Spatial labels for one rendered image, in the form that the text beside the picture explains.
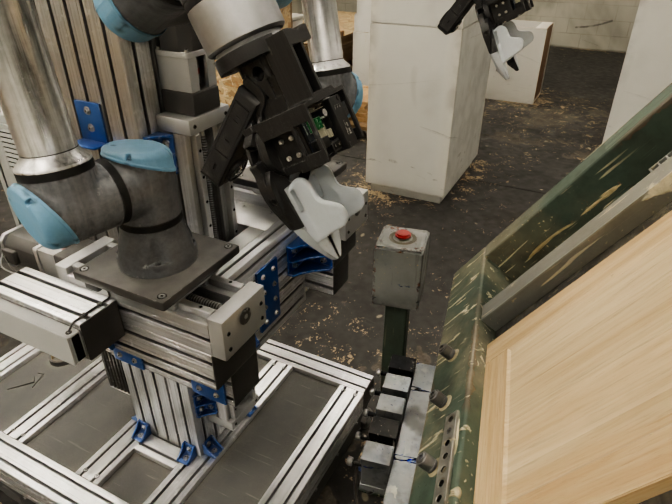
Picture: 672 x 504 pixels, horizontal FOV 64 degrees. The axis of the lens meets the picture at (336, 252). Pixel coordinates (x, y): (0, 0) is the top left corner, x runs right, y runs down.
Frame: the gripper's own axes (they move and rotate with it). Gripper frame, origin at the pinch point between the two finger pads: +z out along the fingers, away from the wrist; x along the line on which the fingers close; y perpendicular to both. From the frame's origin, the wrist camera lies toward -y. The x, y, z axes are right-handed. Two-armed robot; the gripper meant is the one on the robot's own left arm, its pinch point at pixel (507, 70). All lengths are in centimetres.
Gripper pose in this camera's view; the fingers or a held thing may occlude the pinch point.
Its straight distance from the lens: 113.3
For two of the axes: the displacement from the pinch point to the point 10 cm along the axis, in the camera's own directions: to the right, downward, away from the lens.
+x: 4.8, -4.6, 7.5
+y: 7.8, -1.8, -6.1
